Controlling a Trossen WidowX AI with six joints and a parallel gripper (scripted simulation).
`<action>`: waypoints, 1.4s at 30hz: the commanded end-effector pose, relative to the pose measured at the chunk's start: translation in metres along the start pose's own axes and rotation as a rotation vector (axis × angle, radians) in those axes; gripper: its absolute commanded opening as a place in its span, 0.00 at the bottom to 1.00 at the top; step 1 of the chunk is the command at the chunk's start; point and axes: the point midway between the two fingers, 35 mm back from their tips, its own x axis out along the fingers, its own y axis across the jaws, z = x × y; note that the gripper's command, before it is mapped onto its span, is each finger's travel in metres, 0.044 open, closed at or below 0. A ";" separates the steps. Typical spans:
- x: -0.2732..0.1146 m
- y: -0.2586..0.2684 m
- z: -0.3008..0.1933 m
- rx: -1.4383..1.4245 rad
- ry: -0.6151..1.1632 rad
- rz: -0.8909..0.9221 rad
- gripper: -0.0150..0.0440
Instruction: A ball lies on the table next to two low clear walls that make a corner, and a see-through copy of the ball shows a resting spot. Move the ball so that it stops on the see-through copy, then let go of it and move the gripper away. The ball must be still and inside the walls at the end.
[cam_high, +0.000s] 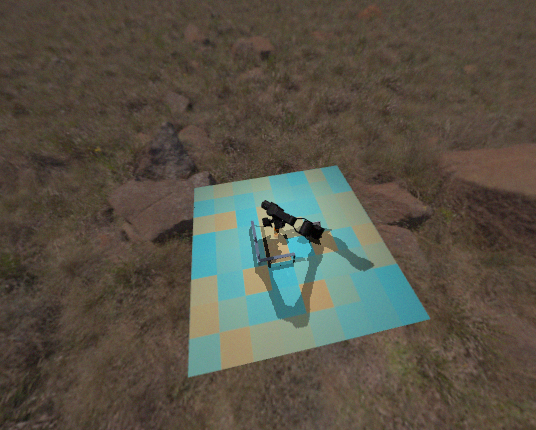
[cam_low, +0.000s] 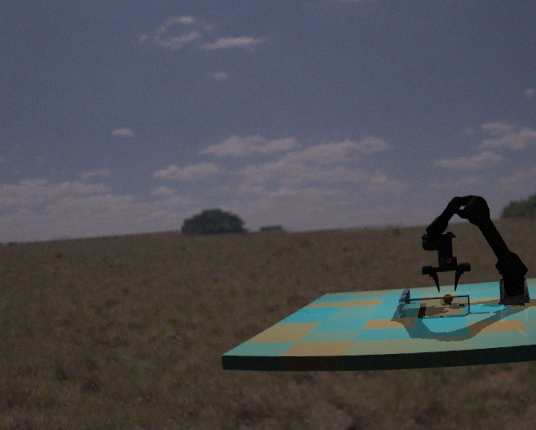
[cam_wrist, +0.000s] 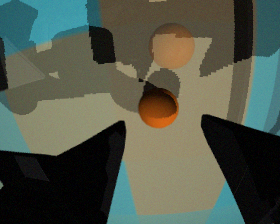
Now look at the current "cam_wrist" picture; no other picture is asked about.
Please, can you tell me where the translucent orange ball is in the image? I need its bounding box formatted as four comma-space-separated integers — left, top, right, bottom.
149, 22, 195, 69

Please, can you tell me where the dark brown ball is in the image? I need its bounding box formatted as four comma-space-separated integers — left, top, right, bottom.
137, 87, 179, 128

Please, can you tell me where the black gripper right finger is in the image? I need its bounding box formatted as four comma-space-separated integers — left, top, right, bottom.
201, 114, 280, 224

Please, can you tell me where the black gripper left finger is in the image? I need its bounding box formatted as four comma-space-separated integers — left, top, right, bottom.
0, 121, 126, 224

